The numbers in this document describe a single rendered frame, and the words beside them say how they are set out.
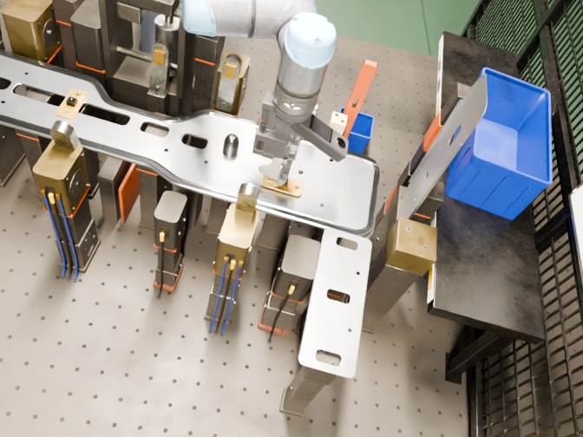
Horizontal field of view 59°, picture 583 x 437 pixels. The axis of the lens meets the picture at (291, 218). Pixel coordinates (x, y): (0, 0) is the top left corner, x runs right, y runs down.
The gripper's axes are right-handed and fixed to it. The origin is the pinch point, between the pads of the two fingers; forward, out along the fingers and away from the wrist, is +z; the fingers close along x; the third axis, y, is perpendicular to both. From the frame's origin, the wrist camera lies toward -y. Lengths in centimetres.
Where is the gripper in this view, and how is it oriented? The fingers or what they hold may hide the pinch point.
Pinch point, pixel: (284, 179)
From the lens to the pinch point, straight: 105.3
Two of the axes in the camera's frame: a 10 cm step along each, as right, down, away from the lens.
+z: -1.9, 5.6, 8.0
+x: -2.0, 7.8, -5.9
